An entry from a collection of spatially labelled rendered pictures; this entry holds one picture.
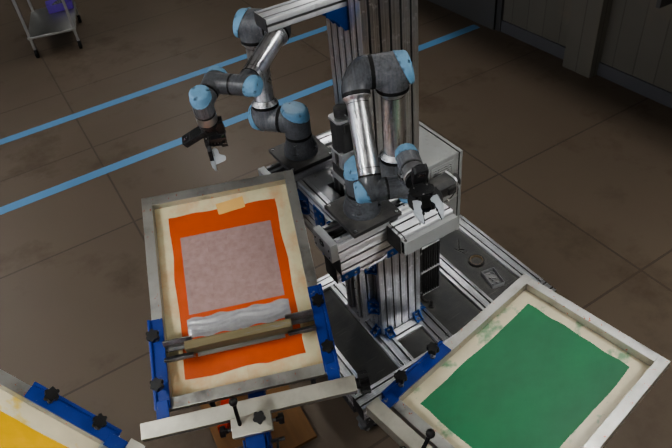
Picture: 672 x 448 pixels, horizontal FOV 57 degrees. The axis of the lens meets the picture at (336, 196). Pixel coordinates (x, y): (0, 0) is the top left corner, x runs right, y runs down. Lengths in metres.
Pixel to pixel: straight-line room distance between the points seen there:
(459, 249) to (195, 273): 1.89
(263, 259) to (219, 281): 0.18
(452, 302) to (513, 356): 1.16
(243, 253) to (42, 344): 2.10
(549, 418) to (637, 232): 2.33
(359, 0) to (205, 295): 1.15
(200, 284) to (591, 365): 1.40
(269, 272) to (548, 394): 1.04
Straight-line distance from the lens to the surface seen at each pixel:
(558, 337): 2.42
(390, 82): 2.05
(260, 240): 2.30
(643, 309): 3.91
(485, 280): 3.57
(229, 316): 2.21
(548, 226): 4.27
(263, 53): 2.30
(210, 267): 2.29
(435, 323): 3.35
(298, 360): 2.15
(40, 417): 2.15
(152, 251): 2.33
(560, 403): 2.26
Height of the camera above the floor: 2.83
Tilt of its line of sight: 39 degrees down
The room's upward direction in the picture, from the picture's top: 7 degrees counter-clockwise
